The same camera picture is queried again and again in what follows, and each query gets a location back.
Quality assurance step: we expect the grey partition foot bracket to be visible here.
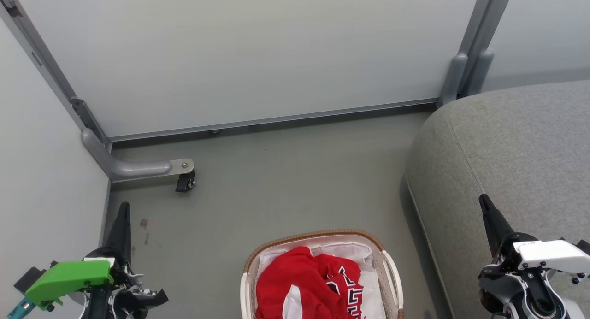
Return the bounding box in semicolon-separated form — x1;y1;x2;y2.
82;129;195;182

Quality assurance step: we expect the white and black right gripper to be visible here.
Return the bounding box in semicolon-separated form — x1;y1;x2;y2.
478;194;590;292

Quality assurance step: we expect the grey partition frame post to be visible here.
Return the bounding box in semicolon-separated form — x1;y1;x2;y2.
0;0;112;150

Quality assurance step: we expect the grey fabric sofa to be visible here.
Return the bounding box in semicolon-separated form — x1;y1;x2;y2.
405;79;590;319

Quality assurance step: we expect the black caster wheel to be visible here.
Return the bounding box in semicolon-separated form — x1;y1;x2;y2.
175;170;196;193

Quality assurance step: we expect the grey partition bottom rail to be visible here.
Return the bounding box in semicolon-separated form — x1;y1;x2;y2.
108;98;439;142

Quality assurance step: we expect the red printed garment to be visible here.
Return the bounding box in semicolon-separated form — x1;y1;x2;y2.
255;246;365;319

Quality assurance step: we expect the white woven laundry basket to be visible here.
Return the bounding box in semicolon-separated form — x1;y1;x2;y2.
240;230;405;319

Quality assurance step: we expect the grey double partition post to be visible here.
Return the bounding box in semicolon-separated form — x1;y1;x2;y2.
438;0;515;107

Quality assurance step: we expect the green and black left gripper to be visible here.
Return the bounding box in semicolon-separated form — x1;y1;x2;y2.
25;202;169;319

